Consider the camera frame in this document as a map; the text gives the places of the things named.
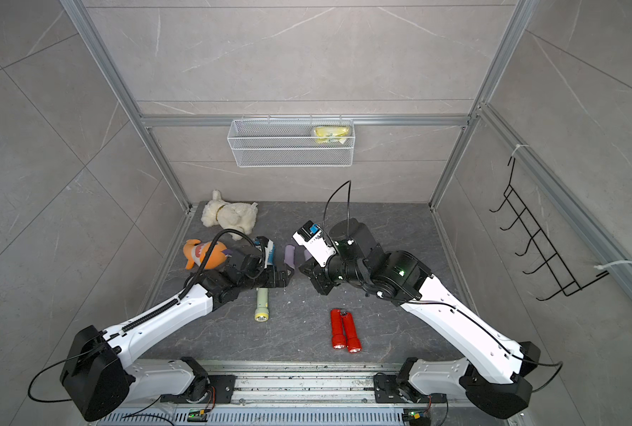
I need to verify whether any green flashlight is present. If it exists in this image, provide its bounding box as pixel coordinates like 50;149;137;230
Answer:
255;288;270;322

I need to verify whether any red flashlight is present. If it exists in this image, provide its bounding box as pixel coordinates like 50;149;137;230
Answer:
330;309;347;350
341;312;362;353

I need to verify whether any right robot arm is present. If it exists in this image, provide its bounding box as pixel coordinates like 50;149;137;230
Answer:
293;218;541;419

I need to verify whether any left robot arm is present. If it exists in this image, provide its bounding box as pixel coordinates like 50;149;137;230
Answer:
60;245;295;422

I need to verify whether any white plush dog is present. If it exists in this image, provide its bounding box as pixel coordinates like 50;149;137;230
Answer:
201;190;258;235

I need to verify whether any orange plush toy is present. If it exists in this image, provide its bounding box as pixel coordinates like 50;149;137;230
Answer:
183;240;232;270

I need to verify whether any yellow item in basket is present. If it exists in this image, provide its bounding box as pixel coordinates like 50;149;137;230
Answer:
310;125;351;145

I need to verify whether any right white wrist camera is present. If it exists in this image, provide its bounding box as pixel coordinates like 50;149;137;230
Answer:
293;220;336;268

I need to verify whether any black corrugated cable left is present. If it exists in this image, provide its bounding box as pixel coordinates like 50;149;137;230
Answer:
179;228;266;299

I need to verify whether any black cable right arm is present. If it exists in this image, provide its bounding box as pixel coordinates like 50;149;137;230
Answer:
322;179;565;395

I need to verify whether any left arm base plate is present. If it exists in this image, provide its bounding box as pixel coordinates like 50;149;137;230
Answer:
161;375;237;406

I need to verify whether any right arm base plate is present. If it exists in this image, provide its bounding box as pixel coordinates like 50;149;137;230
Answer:
373;373;447;404

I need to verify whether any white wire wall basket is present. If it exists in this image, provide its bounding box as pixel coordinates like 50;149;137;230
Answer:
227;118;356;168

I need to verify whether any black wall hook rack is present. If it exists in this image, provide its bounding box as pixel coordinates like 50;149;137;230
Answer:
489;157;610;302

